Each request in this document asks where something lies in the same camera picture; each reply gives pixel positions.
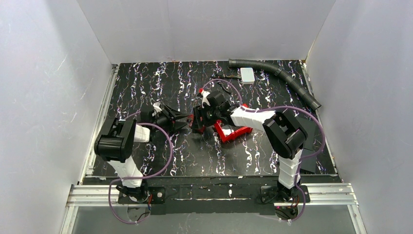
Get aluminium frame rail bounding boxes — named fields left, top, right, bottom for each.
left=62, top=61, right=364, bottom=234

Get upper black card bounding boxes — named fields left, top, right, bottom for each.
left=297, top=117, right=317, bottom=151

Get lower black card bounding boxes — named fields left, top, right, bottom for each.
left=300, top=149, right=318, bottom=174

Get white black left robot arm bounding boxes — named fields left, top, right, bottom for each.
left=94, top=102, right=189, bottom=189

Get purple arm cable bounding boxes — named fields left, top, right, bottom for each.
left=108, top=110, right=174, bottom=225
left=200, top=78, right=326, bottom=223

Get black card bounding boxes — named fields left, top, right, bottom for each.
left=297, top=117, right=317, bottom=151
left=300, top=149, right=318, bottom=174

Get white rectangular box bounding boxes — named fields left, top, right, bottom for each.
left=240, top=67, right=255, bottom=85

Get black grey pliers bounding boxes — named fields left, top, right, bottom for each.
left=210, top=73, right=241, bottom=94

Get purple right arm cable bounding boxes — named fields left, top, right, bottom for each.
left=200, top=78, right=326, bottom=223

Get grey corrugated hose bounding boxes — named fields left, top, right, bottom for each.
left=228, top=58, right=322, bottom=111

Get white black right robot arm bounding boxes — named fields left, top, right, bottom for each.
left=191, top=90, right=308, bottom=190

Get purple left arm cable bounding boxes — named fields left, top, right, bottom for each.
left=108, top=110, right=174, bottom=225

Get red plastic bin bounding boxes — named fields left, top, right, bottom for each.
left=213, top=120, right=253, bottom=143

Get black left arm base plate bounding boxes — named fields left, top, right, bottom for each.
left=116, top=183, right=166, bottom=205

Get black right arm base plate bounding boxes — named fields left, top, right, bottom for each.
left=257, top=185, right=311, bottom=205

